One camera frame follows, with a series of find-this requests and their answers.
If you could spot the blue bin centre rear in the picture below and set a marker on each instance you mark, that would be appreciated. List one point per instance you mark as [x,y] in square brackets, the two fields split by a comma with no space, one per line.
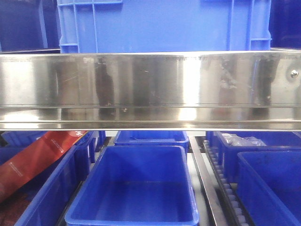
[152,137]

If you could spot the blue bin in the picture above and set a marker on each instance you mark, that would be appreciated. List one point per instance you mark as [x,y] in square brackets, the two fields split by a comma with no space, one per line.
[152,137]
[269,187]
[136,186]
[227,155]
[41,201]
[92,141]

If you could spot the blue bin left rear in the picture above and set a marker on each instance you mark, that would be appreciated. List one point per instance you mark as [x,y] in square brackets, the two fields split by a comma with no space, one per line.
[92,141]

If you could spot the blue bin centre front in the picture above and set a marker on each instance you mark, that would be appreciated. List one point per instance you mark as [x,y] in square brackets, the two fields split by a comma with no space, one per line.
[136,186]

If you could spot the large blue crate upper shelf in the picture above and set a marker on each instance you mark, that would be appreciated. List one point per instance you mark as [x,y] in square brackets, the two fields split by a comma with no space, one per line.
[129,26]

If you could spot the blue bin right rear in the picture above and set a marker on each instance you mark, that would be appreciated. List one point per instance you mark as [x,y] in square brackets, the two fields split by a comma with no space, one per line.
[227,155]

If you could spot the blue bin right front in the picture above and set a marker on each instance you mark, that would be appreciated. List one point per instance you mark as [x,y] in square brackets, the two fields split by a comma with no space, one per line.
[269,187]

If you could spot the blue bin left front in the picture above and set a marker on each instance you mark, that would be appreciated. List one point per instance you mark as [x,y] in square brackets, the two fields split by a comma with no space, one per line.
[41,201]

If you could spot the clear plastic bags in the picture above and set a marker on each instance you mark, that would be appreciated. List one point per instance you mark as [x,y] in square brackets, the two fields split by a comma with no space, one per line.
[235,140]

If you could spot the black roller track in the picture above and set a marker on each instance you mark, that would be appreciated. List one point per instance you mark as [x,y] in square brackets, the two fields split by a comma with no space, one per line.
[233,207]

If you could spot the red packaging pouch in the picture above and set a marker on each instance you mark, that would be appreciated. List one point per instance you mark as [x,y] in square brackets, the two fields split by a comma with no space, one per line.
[35,158]

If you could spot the dark blue crate upper left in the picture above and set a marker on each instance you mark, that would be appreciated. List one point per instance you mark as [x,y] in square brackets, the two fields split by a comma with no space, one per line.
[28,25]

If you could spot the dark blue crate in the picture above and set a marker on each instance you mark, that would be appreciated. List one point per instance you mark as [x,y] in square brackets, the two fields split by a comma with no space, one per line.
[285,24]
[28,25]

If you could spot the dark blue crate upper right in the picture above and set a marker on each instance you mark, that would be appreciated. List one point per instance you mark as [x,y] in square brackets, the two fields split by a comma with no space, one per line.
[285,24]

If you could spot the stainless steel shelf rail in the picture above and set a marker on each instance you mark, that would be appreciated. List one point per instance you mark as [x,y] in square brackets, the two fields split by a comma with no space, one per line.
[218,90]

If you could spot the silver bolt on rail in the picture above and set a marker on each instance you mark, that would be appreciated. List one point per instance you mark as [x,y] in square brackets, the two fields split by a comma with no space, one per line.
[294,74]

